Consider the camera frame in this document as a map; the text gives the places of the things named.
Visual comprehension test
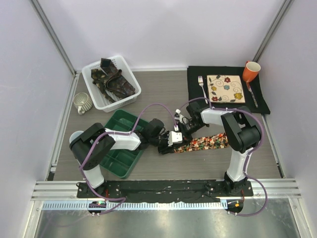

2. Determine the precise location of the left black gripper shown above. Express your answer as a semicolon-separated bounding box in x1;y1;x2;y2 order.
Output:
149;130;175;154

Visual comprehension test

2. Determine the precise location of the red floral patterned tie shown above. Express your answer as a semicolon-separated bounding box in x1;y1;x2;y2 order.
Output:
174;133;229;153

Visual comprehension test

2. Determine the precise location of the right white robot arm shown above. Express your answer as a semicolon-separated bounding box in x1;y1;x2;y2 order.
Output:
175;102;264;196

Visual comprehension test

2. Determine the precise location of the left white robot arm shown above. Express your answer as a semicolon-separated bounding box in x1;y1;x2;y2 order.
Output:
69;119;183;198

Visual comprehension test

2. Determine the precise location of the green compartment tray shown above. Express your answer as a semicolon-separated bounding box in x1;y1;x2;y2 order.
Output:
100;110;144;179

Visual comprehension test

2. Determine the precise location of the silver fork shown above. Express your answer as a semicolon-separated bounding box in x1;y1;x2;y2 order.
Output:
198;76;209;104

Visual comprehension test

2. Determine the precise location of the floral square plate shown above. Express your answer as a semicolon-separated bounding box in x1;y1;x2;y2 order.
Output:
207;75;245;104

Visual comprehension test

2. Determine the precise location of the black placemat cloth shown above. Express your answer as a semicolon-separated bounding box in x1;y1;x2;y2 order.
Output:
186;65;271;115

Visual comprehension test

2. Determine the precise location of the dark patterned tie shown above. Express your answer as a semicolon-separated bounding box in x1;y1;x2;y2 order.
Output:
91;58;135;103

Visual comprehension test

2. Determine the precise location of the white plastic basket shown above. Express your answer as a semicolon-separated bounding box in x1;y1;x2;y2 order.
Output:
82;56;142;113

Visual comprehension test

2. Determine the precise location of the orange mug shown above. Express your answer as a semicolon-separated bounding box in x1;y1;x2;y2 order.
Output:
242;61;261;83

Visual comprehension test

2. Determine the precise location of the clear plastic cup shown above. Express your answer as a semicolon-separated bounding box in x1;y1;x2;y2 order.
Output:
69;130;84;148

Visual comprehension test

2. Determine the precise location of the grey ribbed cup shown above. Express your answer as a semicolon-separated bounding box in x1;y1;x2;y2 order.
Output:
73;92;93;115

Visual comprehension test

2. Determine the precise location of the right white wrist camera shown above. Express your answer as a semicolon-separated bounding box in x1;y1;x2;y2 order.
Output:
174;109;188;124

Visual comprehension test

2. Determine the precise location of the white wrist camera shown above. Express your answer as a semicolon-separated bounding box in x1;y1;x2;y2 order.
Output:
174;109;188;124
168;131;183;147

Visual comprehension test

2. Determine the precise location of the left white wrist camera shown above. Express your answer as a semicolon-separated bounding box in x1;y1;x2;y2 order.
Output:
168;131;183;147

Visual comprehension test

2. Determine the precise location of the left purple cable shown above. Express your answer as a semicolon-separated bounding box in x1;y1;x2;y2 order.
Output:
78;102;180;216

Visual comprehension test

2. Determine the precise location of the purple cable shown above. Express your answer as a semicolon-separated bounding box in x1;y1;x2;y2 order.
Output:
78;102;180;216
174;96;268;218

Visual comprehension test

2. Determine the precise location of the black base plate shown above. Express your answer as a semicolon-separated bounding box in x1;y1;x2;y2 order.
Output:
76;179;254;203

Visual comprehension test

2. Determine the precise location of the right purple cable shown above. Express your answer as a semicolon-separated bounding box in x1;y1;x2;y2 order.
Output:
174;96;268;218

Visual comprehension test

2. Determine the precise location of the patterned handle knife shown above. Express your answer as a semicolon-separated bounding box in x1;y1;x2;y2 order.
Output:
246;82;258;108

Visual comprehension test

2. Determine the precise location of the aluminium frame rail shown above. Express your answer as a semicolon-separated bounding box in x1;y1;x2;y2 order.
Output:
31;180;85;201

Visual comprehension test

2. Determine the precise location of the slotted cable duct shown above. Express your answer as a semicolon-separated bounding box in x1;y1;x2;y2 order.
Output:
42;200;227;211

